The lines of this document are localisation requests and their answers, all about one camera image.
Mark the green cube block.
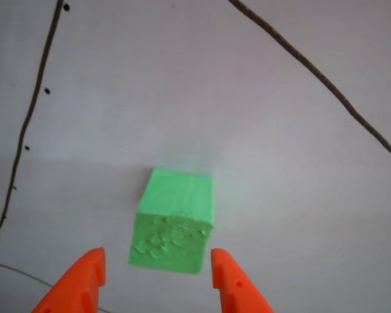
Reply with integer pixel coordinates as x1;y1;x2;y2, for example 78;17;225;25
127;167;216;276

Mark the white paper sheet with lines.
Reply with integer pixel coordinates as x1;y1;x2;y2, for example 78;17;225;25
0;0;391;313

